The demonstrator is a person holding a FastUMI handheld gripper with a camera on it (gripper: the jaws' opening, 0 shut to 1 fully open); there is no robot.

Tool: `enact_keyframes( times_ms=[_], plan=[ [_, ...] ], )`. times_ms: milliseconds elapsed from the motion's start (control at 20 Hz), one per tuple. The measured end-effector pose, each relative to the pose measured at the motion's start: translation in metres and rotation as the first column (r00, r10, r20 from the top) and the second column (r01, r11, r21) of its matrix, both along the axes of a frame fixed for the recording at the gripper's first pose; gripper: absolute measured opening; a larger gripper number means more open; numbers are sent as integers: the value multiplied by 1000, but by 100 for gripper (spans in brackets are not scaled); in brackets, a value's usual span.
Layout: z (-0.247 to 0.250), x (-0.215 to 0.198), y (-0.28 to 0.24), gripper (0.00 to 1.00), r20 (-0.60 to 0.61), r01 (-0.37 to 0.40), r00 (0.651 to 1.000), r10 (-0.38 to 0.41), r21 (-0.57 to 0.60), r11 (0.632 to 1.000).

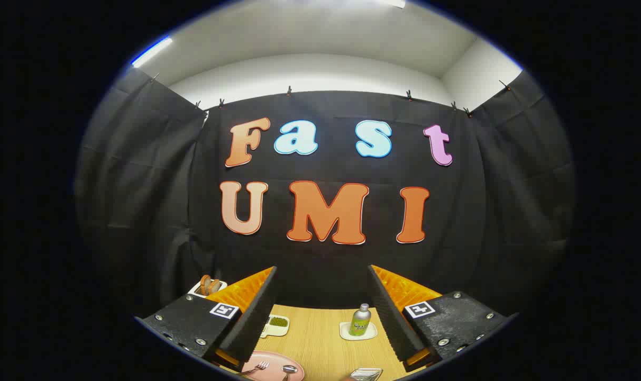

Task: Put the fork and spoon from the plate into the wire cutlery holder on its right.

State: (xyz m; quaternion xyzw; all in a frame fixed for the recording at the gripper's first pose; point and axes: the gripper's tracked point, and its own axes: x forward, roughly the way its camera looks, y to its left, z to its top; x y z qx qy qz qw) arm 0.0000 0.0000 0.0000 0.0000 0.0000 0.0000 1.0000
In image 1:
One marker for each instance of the pile of green beans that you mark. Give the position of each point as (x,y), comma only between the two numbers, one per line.
(278,321)

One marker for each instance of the cream white toaster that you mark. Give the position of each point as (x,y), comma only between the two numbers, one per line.
(198,289)

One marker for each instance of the green drink bottle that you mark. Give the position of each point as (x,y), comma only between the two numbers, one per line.
(360,321)

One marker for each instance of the ceiling light strip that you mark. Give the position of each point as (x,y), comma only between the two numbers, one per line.
(151,52)

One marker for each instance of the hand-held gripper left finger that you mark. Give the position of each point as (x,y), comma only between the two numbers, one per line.
(246,330)

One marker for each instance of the pink round plate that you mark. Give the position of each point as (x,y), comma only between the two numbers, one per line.
(273,359)

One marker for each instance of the white divided dish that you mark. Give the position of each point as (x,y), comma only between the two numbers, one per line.
(274,330)

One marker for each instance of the white coaster plate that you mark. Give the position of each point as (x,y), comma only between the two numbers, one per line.
(347,332)

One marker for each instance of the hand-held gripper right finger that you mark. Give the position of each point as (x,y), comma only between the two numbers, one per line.
(397,328)

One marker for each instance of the toast slices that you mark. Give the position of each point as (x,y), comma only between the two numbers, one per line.
(210,284)

